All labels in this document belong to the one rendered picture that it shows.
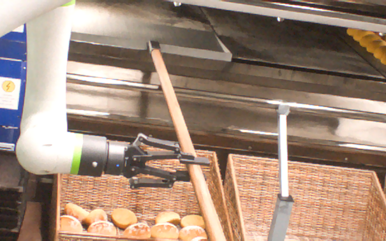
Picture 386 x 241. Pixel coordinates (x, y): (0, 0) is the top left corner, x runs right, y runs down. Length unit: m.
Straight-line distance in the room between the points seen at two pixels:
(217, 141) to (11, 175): 0.76
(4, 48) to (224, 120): 0.79
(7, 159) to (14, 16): 1.17
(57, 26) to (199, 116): 1.15
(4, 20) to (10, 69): 1.18
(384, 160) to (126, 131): 0.96
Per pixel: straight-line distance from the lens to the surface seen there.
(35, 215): 3.00
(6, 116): 2.94
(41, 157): 1.90
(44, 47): 1.95
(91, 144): 1.92
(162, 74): 2.57
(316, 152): 3.15
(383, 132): 3.19
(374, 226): 3.14
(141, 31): 3.12
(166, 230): 2.91
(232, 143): 3.06
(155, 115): 2.96
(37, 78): 1.98
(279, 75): 3.01
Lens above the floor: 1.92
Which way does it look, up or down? 19 degrees down
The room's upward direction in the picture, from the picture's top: 11 degrees clockwise
